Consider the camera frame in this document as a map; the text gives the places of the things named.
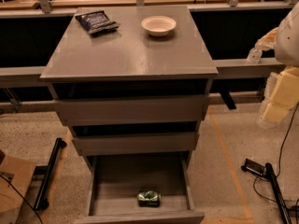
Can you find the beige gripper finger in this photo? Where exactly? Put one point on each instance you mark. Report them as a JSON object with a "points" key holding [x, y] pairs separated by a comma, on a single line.
{"points": [[281, 95], [268, 41]]}

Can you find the green soda can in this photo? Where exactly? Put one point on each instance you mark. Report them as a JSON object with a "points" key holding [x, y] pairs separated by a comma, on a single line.
{"points": [[149, 198]]}

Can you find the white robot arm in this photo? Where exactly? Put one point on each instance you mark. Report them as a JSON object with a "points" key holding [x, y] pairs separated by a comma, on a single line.
{"points": [[284, 41]]}

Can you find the grey middle drawer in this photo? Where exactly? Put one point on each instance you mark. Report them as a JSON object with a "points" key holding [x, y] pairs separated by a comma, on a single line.
{"points": [[133, 143]]}

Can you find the grey top drawer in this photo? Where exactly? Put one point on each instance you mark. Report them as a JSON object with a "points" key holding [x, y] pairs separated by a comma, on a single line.
{"points": [[131, 110]]}

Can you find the grey drawer cabinet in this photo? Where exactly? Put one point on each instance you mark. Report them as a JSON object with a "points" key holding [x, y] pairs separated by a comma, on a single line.
{"points": [[124, 89]]}

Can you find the grey open bottom drawer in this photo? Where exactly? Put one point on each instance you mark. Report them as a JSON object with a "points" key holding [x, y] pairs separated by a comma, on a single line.
{"points": [[116, 181]]}

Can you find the clear sanitizer bottle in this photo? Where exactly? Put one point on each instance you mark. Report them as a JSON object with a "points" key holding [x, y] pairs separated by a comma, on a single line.
{"points": [[255, 54]]}

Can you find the black stand base right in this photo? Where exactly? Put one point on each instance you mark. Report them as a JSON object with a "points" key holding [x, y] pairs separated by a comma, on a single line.
{"points": [[267, 172]]}

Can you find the white paper bowl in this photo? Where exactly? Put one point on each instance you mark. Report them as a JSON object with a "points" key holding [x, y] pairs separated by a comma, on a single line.
{"points": [[158, 26]]}

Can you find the blue chip bag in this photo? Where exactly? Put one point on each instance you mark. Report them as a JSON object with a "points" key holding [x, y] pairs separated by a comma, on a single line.
{"points": [[97, 21]]}

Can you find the black bar on floor left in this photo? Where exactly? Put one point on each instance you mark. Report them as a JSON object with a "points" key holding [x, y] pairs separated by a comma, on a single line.
{"points": [[45, 171]]}

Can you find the cardboard box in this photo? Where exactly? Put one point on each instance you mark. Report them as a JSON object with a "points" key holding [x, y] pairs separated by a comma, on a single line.
{"points": [[16, 175]]}

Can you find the grey metal rail shelf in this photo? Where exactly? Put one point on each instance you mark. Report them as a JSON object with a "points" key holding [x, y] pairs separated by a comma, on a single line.
{"points": [[249, 67]]}

